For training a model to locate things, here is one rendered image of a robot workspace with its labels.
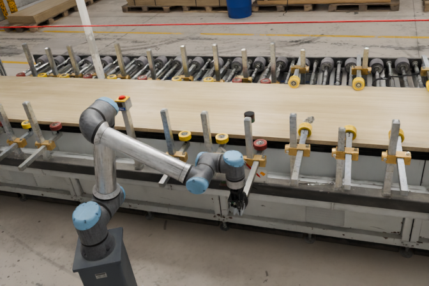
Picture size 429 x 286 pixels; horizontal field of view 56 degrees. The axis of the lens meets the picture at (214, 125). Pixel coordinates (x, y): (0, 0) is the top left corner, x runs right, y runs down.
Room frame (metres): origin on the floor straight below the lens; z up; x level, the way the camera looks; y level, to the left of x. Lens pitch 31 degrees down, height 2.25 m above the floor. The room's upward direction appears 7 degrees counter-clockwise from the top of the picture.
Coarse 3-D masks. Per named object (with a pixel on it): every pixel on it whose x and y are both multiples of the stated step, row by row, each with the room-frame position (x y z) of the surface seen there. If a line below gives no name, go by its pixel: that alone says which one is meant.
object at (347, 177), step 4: (348, 136) 1.86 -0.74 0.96; (348, 140) 1.82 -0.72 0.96; (348, 144) 1.78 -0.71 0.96; (348, 156) 1.68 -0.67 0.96; (348, 160) 1.65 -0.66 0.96; (348, 164) 1.61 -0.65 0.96; (348, 168) 1.58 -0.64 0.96; (348, 172) 1.55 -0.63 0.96; (344, 176) 1.53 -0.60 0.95; (348, 176) 1.52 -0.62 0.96; (344, 180) 1.50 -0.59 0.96; (348, 180) 1.49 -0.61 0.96; (344, 184) 1.47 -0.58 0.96; (348, 184) 1.46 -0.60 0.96; (344, 188) 1.47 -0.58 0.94; (348, 188) 1.46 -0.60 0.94
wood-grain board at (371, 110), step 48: (0, 96) 3.20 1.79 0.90; (48, 96) 3.07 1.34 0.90; (96, 96) 2.95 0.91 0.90; (144, 96) 2.84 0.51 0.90; (192, 96) 2.73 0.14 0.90; (240, 96) 2.63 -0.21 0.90; (288, 96) 2.54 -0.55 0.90; (336, 96) 2.45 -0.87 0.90; (384, 96) 2.36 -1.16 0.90; (336, 144) 1.91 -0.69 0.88; (384, 144) 1.82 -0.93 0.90
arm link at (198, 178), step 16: (96, 112) 1.64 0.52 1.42; (80, 128) 1.58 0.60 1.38; (96, 128) 1.54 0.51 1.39; (112, 128) 1.58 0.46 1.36; (96, 144) 1.54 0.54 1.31; (112, 144) 1.51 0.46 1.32; (128, 144) 1.50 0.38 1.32; (144, 144) 1.51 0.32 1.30; (144, 160) 1.46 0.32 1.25; (160, 160) 1.44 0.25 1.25; (176, 160) 1.45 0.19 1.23; (176, 176) 1.40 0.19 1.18; (192, 176) 1.39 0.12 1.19; (208, 176) 1.40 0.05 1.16; (192, 192) 1.37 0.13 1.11
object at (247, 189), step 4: (260, 152) 1.96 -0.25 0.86; (256, 164) 1.85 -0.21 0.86; (252, 168) 1.81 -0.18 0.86; (256, 168) 1.81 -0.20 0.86; (252, 172) 1.77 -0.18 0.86; (256, 172) 1.80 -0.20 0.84; (248, 176) 1.75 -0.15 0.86; (252, 176) 1.74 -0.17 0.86; (248, 180) 1.71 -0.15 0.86; (252, 180) 1.71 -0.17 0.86; (248, 184) 1.68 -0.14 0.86; (252, 184) 1.70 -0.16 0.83; (244, 188) 1.65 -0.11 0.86; (248, 188) 1.64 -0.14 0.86; (248, 192) 1.62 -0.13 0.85; (248, 196) 1.62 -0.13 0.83
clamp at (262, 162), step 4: (244, 156) 1.92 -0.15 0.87; (256, 156) 1.91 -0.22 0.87; (260, 156) 1.90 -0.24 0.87; (264, 156) 1.90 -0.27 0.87; (248, 160) 1.89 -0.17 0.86; (252, 160) 1.88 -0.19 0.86; (256, 160) 1.88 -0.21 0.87; (260, 160) 1.87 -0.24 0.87; (264, 160) 1.86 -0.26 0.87; (248, 164) 1.89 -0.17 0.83; (252, 164) 1.88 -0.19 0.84; (260, 164) 1.87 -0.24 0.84; (264, 164) 1.86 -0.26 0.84
